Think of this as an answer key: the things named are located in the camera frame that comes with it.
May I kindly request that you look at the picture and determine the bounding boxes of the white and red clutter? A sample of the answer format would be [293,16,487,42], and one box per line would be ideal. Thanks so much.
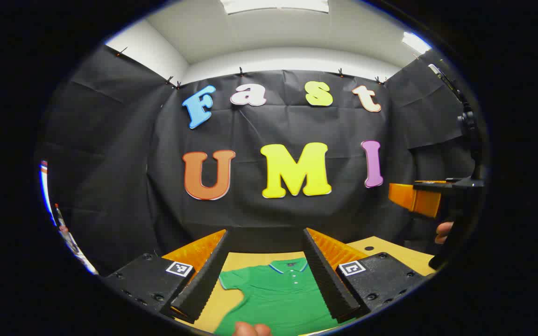
[39,161,99,276]

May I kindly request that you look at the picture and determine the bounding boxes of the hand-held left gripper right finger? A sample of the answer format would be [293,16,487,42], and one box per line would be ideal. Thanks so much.
[303,228,426,323]

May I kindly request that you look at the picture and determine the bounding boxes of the green T-shirt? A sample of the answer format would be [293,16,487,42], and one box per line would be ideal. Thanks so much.
[213,258,344,336]

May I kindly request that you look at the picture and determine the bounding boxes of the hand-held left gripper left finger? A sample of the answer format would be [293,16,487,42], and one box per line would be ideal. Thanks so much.
[103,229,231,325]

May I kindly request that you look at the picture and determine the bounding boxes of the ceiling light panel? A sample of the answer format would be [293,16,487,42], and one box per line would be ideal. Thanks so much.
[402,32,433,54]
[220,0,330,14]

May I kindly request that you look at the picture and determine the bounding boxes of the black backdrop cloth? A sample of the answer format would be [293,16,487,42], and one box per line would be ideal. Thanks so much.
[35,44,484,276]

